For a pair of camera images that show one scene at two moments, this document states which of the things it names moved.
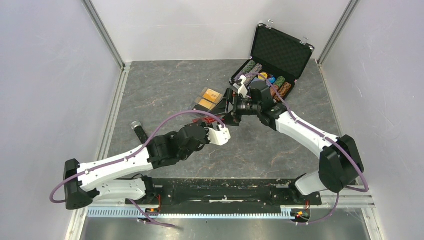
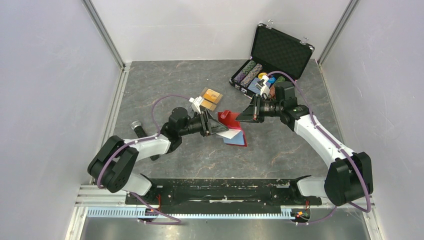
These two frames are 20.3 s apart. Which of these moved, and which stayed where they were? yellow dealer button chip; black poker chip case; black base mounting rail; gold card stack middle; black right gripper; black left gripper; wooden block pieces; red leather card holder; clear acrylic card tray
Moved: red leather card holder; black left gripper; black right gripper
Stayed: wooden block pieces; black poker chip case; black base mounting rail; gold card stack middle; yellow dealer button chip; clear acrylic card tray
